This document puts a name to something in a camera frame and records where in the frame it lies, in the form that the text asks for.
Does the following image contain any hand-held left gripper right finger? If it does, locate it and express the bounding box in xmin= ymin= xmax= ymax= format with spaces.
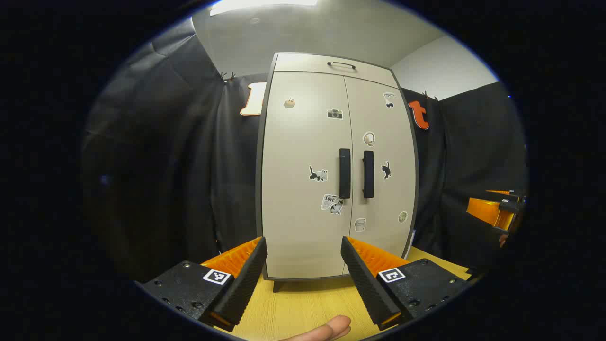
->
xmin=341 ymin=236 xmax=474 ymax=331

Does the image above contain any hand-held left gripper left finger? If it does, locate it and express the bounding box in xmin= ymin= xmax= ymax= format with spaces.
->
xmin=135 ymin=237 xmax=268 ymax=332

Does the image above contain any grey double-door shoe cabinet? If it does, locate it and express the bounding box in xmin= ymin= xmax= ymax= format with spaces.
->
xmin=255 ymin=52 xmax=420 ymax=292

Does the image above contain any black backdrop cloth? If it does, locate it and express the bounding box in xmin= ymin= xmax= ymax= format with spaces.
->
xmin=80 ymin=19 xmax=528 ymax=285

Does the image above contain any ceiling light panel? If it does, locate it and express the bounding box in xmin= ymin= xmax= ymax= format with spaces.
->
xmin=210 ymin=0 xmax=319 ymax=16

